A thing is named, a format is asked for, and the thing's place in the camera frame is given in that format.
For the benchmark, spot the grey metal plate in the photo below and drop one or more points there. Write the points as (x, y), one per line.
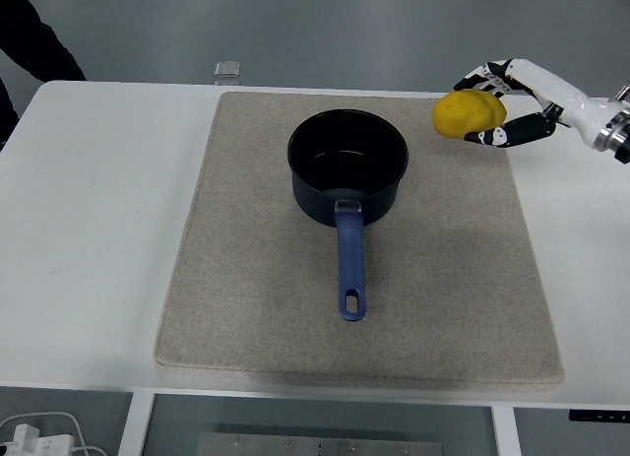
(320, 446)

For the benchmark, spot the white power strip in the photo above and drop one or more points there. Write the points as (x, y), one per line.
(29, 441)

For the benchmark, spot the black table control panel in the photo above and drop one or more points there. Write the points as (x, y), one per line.
(598, 415)

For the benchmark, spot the small clear plastic box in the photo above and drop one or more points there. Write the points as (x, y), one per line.
(227, 71)

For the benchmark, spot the white table leg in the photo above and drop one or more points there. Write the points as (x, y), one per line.
(506, 434)
(135, 426)

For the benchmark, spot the yellow potato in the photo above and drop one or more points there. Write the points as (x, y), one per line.
(467, 113)

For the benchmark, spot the beige fabric mat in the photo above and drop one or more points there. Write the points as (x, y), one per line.
(256, 288)

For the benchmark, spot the person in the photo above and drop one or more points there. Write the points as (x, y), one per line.
(29, 42)

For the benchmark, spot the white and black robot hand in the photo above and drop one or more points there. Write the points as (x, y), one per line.
(566, 99)

